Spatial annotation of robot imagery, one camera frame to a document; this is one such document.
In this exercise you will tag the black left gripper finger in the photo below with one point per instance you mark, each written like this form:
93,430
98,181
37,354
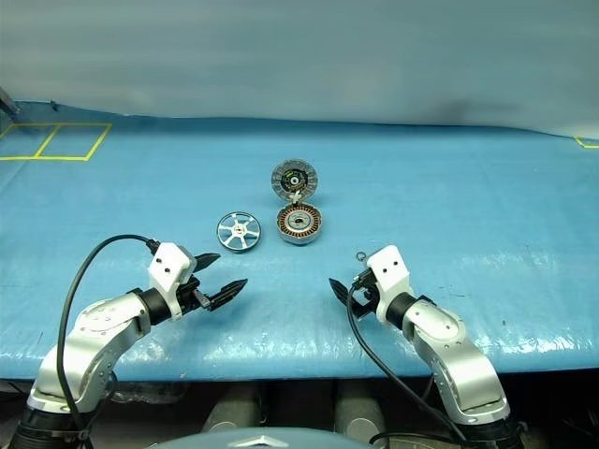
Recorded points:
224,295
206,261

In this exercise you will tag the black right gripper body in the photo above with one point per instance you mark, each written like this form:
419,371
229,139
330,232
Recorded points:
365,301

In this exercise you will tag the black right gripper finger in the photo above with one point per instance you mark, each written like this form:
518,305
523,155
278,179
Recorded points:
340,298
342,289

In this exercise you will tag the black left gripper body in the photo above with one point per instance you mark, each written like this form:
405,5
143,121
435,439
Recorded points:
192,294

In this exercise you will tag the silver spoked rotor wheel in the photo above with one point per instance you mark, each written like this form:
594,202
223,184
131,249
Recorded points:
239,232

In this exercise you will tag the motor stator with copper windings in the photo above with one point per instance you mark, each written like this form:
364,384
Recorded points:
299,223

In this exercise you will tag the finned round motor cover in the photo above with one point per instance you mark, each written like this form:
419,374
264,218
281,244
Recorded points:
295,180

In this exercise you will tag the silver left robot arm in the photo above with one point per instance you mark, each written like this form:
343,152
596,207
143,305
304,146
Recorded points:
93,327

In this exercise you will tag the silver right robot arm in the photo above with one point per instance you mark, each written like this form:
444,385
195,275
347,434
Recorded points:
449,337

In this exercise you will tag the blue table cover sheet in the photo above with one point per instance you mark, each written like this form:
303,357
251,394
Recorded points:
421,210

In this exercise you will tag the grey rounded cylinder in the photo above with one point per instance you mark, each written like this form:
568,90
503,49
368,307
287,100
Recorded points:
360,411
231,411

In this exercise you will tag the blue-grey dome with silver emblem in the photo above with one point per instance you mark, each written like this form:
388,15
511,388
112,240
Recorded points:
210,442

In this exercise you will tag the small dark clip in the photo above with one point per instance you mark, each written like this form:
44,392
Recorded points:
54,106

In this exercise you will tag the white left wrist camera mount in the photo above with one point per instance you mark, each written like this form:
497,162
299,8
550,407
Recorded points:
168,264

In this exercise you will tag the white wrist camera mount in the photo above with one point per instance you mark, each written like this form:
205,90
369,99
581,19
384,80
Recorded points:
388,271
168,264

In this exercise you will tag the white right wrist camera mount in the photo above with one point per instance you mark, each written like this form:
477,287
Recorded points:
388,271

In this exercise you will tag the dark metal bracket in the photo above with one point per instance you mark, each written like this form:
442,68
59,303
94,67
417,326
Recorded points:
7,103

